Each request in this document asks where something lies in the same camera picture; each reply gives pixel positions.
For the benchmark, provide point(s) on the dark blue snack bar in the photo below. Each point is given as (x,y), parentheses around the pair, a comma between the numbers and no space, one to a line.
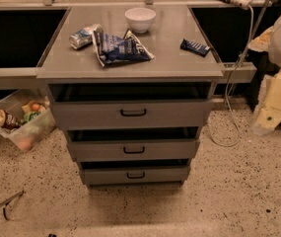
(195,47)

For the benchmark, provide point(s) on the grey drawer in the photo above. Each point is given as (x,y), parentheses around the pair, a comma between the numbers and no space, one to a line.
(133,144)
(129,105)
(134,172)

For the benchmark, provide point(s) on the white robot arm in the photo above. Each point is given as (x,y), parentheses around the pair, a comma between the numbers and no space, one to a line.
(269,41)

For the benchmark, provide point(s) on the red tomato toy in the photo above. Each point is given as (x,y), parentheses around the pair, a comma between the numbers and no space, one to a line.
(35,107)

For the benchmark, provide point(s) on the metal rod on floor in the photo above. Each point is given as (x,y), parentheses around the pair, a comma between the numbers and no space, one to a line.
(5,202)

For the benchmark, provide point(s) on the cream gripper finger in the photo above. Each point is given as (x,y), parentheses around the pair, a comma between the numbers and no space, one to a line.
(269,115)

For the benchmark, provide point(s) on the grey bottom drawer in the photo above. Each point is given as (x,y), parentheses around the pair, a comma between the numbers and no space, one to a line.
(134,172)

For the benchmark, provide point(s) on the green snack packet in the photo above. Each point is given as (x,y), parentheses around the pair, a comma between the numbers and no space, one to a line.
(29,116)

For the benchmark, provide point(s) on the clear plastic storage bin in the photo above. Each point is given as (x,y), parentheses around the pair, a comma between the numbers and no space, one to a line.
(29,133)

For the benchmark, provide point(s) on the blue chip bag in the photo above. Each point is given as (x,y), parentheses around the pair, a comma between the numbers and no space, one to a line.
(113,49)

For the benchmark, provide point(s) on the grey drawer cabinet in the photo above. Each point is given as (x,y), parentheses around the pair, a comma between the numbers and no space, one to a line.
(209,92)

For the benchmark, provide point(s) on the white ceramic bowl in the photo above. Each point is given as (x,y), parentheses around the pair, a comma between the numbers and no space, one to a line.
(140,20)

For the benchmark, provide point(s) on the grey top drawer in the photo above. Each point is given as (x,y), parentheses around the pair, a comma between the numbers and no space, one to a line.
(129,105)

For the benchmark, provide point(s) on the brown snack bag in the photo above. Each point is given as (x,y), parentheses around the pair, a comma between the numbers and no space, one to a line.
(8,121)

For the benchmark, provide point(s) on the silver blue soda can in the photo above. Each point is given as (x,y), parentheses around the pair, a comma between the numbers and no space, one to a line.
(84,36)

